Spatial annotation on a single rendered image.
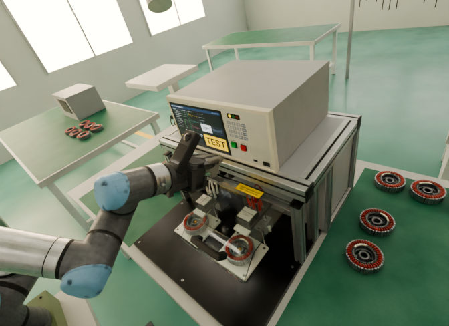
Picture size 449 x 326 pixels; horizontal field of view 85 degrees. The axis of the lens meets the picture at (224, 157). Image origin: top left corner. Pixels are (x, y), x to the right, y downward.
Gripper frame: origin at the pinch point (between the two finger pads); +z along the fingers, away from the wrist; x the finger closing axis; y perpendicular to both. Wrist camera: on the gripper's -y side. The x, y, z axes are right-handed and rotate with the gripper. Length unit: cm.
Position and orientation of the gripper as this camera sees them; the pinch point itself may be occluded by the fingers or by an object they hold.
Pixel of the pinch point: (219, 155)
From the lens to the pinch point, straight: 74.6
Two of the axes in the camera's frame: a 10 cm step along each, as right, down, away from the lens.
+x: 7.4, 2.5, -6.2
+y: -0.8, 9.5, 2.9
